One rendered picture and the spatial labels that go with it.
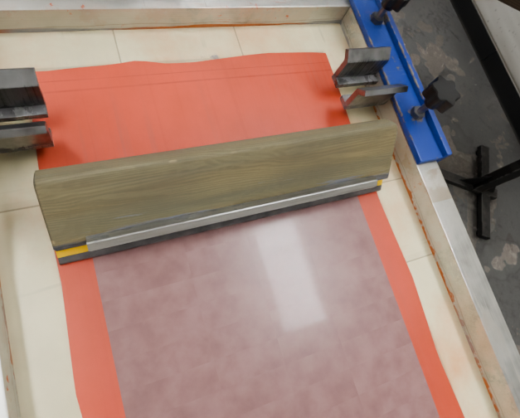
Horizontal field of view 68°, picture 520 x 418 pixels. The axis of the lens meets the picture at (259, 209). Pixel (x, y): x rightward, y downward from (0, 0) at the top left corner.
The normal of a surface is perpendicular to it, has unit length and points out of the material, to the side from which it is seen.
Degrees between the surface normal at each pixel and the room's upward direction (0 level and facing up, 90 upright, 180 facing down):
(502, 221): 0
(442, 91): 0
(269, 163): 46
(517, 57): 90
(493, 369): 90
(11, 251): 0
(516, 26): 90
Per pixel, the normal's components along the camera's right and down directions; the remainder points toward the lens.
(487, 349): -0.91, 0.20
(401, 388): 0.30, -0.30
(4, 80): 0.42, 0.44
